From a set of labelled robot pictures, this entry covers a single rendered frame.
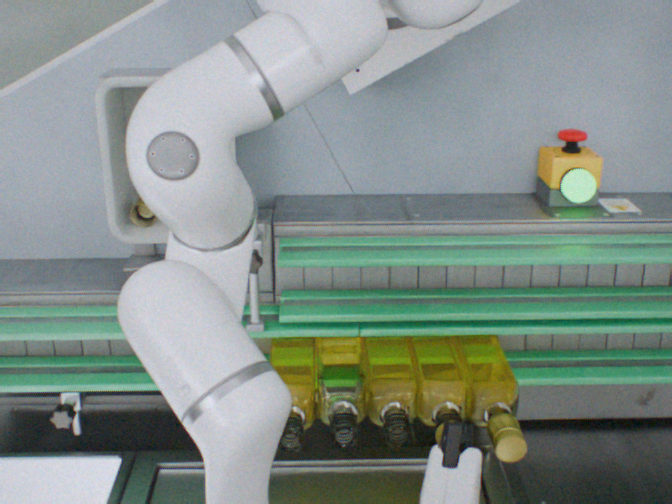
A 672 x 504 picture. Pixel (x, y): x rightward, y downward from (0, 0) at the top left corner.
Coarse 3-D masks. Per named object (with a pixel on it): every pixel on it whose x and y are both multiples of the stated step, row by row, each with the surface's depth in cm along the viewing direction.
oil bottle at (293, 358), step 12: (276, 348) 101; (288, 348) 101; (300, 348) 101; (312, 348) 102; (276, 360) 99; (288, 360) 99; (300, 360) 99; (312, 360) 99; (276, 372) 96; (288, 372) 96; (300, 372) 96; (312, 372) 96; (288, 384) 93; (300, 384) 93; (312, 384) 94; (300, 396) 92; (312, 396) 93; (300, 408) 92; (312, 408) 93; (312, 420) 93
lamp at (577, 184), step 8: (576, 168) 110; (568, 176) 109; (576, 176) 108; (584, 176) 108; (592, 176) 109; (560, 184) 111; (568, 184) 109; (576, 184) 108; (584, 184) 108; (592, 184) 108; (568, 192) 109; (576, 192) 108; (584, 192) 108; (592, 192) 109; (576, 200) 109; (584, 200) 109
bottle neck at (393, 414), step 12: (384, 408) 92; (396, 408) 91; (384, 420) 90; (396, 420) 88; (408, 420) 89; (384, 432) 88; (396, 432) 90; (408, 432) 87; (396, 444) 88; (408, 444) 88
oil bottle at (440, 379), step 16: (416, 336) 104; (432, 336) 104; (448, 336) 104; (416, 352) 100; (432, 352) 100; (448, 352) 100; (416, 368) 97; (432, 368) 96; (448, 368) 96; (432, 384) 93; (448, 384) 93; (464, 384) 93; (432, 400) 92; (448, 400) 92; (464, 400) 93; (432, 416) 93; (464, 416) 93
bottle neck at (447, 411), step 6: (438, 408) 92; (444, 408) 91; (450, 408) 91; (456, 408) 92; (438, 414) 91; (444, 414) 90; (450, 414) 90; (456, 414) 90; (438, 420) 90; (444, 420) 89; (456, 420) 89; (438, 426) 89
